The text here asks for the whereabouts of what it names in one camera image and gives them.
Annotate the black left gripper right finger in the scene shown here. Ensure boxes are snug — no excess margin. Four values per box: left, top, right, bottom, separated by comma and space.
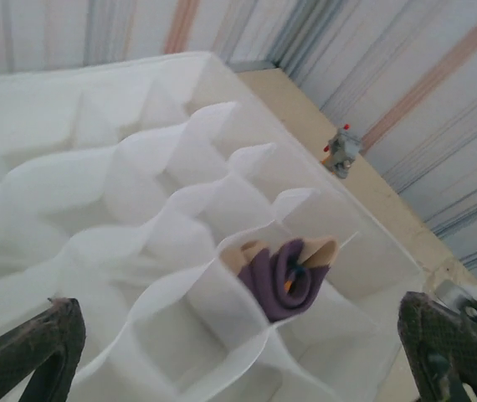
397, 291, 477, 402

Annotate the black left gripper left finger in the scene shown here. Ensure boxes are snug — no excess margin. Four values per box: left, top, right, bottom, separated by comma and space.
0, 296, 87, 402

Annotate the purple sock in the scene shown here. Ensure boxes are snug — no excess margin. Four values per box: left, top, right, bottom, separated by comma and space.
218, 236, 341, 324

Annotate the white fabric organizer box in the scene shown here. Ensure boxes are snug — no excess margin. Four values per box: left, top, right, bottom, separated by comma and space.
0, 50, 427, 402

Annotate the grey metal stand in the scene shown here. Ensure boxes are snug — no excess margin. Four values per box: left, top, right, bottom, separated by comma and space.
321, 121, 363, 180

